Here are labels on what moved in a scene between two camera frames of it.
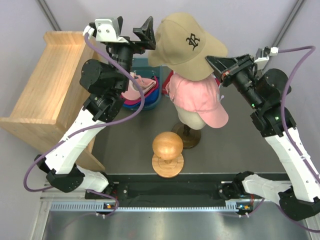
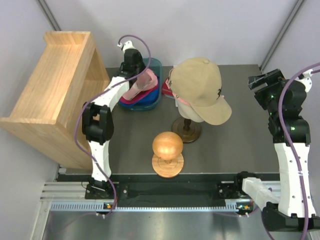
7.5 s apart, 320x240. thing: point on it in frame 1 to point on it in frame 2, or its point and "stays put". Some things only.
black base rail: [172, 191] stays put
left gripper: [145, 34] to [142, 68]
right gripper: [226, 66] to [273, 79]
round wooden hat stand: [168, 161] stays put
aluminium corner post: [292, 16] stays put
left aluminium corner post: [49, 16] stays put
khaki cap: [181, 43] to [197, 82]
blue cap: [152, 98] stays put
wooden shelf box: [51, 97] stays put
